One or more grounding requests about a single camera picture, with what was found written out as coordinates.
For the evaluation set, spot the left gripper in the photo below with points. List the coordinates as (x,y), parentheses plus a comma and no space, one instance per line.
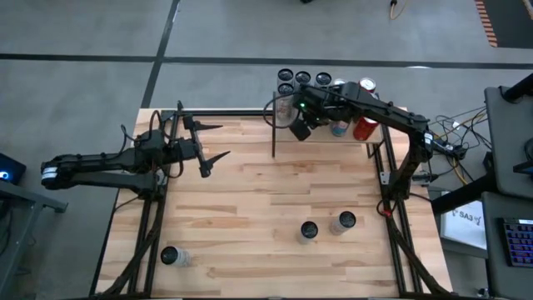
(187,151)

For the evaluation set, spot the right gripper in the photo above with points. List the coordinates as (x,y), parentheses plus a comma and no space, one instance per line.
(322,104)

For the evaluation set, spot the Celsius Arctic Vibe can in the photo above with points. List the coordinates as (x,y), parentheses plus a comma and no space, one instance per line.
(302,77)

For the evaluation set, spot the Celsius can with orange print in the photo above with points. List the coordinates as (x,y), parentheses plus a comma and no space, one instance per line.
(323,78)

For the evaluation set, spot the Celsius Tropical Vibe can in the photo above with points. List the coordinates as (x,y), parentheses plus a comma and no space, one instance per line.
(308,232)

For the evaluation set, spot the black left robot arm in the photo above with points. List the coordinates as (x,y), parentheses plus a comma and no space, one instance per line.
(96,164)

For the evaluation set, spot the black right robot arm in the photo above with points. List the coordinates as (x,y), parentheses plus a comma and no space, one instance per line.
(387,112)

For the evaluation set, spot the grey metal stand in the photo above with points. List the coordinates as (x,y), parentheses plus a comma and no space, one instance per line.
(25,193)

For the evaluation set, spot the black box with blue light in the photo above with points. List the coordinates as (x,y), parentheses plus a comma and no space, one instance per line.
(12,166)

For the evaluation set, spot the white printed sign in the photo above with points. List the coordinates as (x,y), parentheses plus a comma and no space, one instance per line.
(464,225)

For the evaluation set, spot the black mat with orange stripes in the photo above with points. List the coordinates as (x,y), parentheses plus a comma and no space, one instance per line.
(508,25)

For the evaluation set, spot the backlit black keyboard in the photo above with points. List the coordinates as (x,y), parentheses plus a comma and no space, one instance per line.
(520,243)

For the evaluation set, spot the black aluminium table frame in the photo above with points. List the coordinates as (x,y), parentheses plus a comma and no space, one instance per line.
(233,112)

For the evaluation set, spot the silver metal bracket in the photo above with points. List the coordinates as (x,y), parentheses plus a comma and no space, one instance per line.
(385,178)

